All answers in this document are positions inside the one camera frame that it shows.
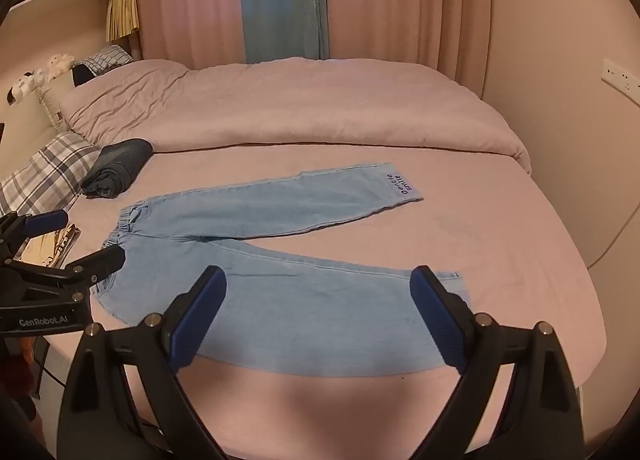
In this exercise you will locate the light blue denim pants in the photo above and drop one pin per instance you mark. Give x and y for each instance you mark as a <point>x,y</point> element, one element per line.
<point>300,320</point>

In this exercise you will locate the black and white plush toy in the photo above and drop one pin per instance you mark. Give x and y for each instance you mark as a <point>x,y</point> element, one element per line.
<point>22,87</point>

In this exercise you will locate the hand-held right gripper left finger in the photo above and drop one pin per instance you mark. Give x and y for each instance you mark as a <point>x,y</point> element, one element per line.
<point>197,320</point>

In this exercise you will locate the cream patterned folded cloth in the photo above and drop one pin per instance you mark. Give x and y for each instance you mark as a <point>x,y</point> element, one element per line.
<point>62,240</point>

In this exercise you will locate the cream cushion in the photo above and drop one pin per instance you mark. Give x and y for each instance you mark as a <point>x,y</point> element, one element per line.
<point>52,94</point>

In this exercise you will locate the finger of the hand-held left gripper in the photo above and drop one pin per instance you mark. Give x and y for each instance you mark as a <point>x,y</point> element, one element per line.
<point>102,261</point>
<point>45,223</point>

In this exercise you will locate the yellow fringed cloth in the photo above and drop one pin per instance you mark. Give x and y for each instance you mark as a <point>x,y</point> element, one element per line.
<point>122,12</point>

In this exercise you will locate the dark folded jeans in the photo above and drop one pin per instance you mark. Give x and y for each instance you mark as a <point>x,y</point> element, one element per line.
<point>117,164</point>

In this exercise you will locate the blue checked pillow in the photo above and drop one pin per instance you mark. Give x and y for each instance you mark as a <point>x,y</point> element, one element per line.
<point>107,58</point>

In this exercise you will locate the white wall socket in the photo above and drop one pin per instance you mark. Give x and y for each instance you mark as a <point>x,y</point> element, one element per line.
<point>620,77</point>

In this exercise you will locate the pink duvet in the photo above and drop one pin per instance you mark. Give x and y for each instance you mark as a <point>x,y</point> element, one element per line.
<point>300,104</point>

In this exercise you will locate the grey plaid pillow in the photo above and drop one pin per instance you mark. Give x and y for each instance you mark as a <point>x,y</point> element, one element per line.
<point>45,169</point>

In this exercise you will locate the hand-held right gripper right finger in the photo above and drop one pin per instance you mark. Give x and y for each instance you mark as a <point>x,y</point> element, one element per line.
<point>440,320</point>

